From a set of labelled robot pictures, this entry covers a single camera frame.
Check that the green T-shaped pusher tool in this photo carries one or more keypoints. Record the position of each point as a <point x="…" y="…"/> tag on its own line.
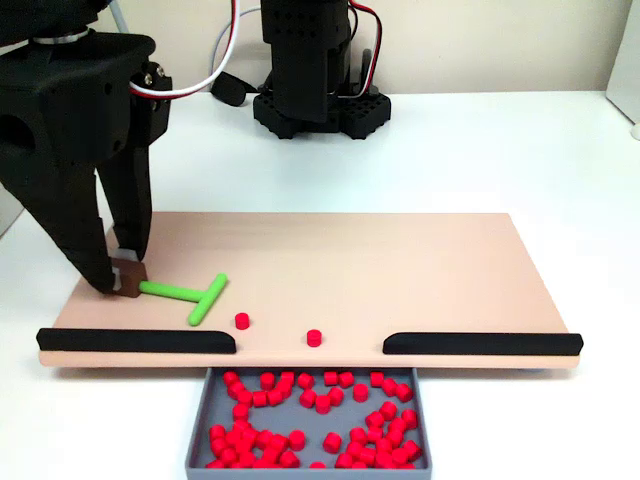
<point x="170" y="291"/>

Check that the red cylindrical granule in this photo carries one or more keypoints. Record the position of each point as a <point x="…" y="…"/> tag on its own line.
<point x="242" y="320"/>
<point x="313" y="337"/>
<point x="241" y="411"/>
<point x="317" y="465"/>
<point x="388" y="410"/>
<point x="307" y="398"/>
<point x="409" y="418"/>
<point x="361" y="392"/>
<point x="296" y="440"/>
<point x="331" y="442"/>

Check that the grey rectangular container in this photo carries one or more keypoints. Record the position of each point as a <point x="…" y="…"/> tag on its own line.
<point x="312" y="422"/>

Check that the beige flat board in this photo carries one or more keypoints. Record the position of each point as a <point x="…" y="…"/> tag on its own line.
<point x="350" y="270"/>

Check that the white box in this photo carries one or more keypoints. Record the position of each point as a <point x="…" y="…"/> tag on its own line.
<point x="627" y="60"/>

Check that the black edge rail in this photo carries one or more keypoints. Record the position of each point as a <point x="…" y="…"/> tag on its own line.
<point x="135" y="341"/>
<point x="480" y="344"/>

